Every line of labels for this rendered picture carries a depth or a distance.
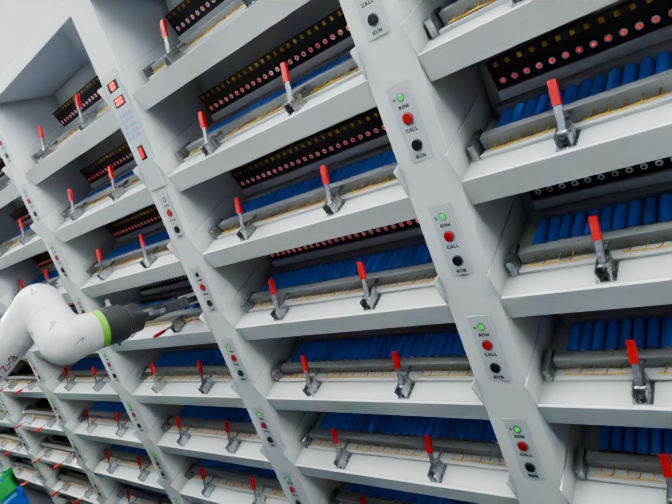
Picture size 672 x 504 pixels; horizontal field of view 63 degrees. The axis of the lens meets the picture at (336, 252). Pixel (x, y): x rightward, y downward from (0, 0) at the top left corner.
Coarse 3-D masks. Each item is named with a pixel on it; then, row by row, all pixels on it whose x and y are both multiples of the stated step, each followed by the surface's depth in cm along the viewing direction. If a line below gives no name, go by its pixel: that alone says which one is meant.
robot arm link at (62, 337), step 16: (32, 320) 122; (48, 320) 121; (64, 320) 121; (80, 320) 123; (96, 320) 125; (32, 336) 122; (48, 336) 118; (64, 336) 119; (80, 336) 121; (96, 336) 124; (48, 352) 118; (64, 352) 119; (80, 352) 121
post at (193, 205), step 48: (96, 0) 120; (144, 0) 129; (96, 48) 124; (144, 48) 127; (192, 96) 135; (192, 192) 131; (240, 192) 141; (240, 288) 136; (240, 336) 134; (240, 384) 141; (288, 432) 140
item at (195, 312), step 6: (174, 312) 158; (180, 312) 155; (186, 312) 152; (192, 312) 150; (198, 312) 148; (156, 318) 163; (162, 318) 161; (168, 318) 159; (174, 318) 157; (186, 318) 154; (150, 324) 165; (168, 324) 158
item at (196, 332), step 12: (156, 288) 180; (168, 288) 176; (132, 300) 188; (192, 324) 150; (204, 324) 145; (144, 336) 164; (168, 336) 154; (180, 336) 150; (192, 336) 147; (204, 336) 143; (120, 348) 177; (132, 348) 173; (144, 348) 168
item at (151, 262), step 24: (144, 216) 167; (120, 240) 183; (144, 240) 168; (168, 240) 148; (96, 264) 178; (120, 264) 170; (144, 264) 149; (168, 264) 140; (96, 288) 170; (120, 288) 163
